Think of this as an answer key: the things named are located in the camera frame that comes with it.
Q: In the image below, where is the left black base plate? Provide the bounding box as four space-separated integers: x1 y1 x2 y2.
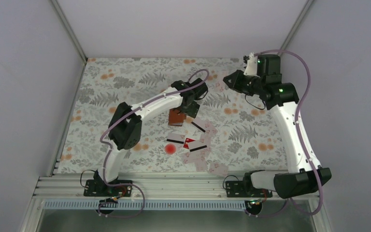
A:
83 180 132 197

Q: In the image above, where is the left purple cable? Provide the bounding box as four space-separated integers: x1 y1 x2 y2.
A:
97 69 210 219

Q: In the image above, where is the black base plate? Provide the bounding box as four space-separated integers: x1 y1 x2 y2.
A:
223 181 273 198
83 180 132 197

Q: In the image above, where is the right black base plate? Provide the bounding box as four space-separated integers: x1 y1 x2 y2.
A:
223 181 273 198

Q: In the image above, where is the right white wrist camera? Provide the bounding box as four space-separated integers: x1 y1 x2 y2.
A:
243 52 258 76

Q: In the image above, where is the white pink card lowest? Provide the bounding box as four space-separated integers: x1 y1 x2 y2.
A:
208 162 228 177

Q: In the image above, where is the blue slotted cable duct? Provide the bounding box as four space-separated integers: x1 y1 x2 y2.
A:
43 199 245 211

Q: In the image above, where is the red round spot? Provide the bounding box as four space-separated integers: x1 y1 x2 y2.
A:
164 144 177 155

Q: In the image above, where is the brown leather card holder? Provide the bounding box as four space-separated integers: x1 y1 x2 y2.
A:
168 109 186 127

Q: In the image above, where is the purple cable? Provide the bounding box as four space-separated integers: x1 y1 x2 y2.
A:
97 69 210 219
246 49 324 218

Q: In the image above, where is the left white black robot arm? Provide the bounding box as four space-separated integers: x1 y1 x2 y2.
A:
96 78 208 196

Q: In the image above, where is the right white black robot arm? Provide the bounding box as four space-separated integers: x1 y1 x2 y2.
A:
223 53 332 199

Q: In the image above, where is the red card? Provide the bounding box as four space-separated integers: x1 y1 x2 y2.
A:
183 138 195 149

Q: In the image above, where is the aluminium rail frame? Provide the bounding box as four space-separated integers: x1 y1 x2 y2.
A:
33 174 321 200

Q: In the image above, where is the floral patterned table mat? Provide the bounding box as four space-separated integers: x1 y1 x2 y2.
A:
58 58 287 174

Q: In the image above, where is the white card black stripe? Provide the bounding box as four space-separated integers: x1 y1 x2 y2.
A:
166 133 186 145

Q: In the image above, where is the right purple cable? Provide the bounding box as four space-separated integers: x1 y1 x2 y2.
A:
246 49 324 218

